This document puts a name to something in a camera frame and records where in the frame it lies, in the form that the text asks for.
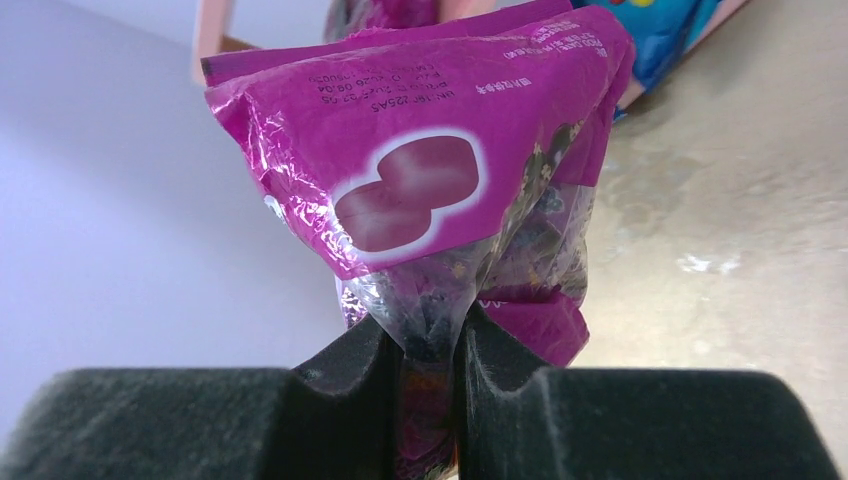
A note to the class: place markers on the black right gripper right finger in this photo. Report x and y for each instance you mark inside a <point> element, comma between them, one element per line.
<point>522,418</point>

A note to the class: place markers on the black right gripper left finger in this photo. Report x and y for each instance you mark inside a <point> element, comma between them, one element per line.
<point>328,418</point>

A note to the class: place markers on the purple candy bag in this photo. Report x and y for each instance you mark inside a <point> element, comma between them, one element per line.
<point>347,17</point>
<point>436,168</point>

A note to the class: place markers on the purple candy bag front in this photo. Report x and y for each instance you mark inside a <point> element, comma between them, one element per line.
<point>347,17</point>

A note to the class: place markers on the pink three-tier shelf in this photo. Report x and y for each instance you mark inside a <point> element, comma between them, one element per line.
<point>213,23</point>

